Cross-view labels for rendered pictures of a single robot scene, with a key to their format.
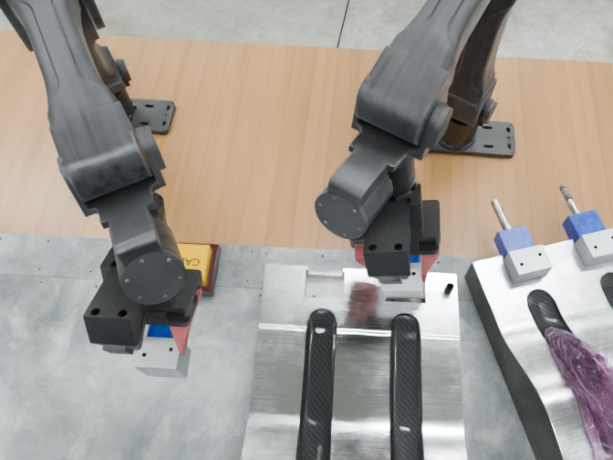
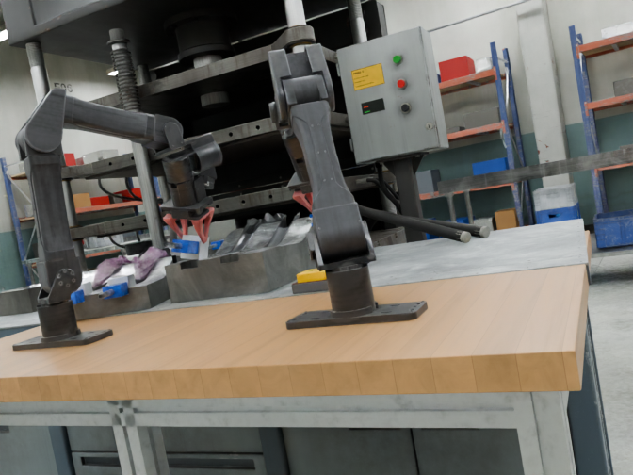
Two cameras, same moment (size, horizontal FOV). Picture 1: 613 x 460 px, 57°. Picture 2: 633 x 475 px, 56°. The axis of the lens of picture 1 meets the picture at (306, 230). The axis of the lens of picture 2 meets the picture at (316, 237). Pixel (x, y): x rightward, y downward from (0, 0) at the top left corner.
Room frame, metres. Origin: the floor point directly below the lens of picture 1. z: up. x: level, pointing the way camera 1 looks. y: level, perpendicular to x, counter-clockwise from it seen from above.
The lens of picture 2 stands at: (1.52, 0.53, 0.98)
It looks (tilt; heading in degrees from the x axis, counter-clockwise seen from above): 4 degrees down; 196
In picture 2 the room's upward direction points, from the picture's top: 10 degrees counter-clockwise
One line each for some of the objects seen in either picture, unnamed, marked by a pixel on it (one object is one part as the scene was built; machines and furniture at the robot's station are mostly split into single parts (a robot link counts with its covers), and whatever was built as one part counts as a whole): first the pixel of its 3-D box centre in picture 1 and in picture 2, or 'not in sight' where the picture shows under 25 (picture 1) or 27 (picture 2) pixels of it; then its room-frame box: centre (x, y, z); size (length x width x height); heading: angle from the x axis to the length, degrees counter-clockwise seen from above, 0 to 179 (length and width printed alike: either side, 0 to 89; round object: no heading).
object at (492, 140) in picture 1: (458, 123); (57, 321); (0.59, -0.27, 0.84); 0.20 x 0.07 x 0.08; 80
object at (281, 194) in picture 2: not in sight; (240, 217); (-0.89, -0.49, 0.96); 1.29 x 0.83 x 0.18; 82
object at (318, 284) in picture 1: (324, 287); (235, 262); (0.30, -0.02, 0.87); 0.05 x 0.05 x 0.04; 82
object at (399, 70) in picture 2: not in sight; (417, 250); (-0.60, 0.27, 0.74); 0.31 x 0.22 x 1.47; 82
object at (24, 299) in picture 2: not in sight; (40, 295); (-0.03, -0.84, 0.84); 0.20 x 0.15 x 0.07; 172
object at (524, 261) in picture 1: (511, 238); (113, 291); (0.36, -0.30, 0.86); 0.13 x 0.05 x 0.05; 9
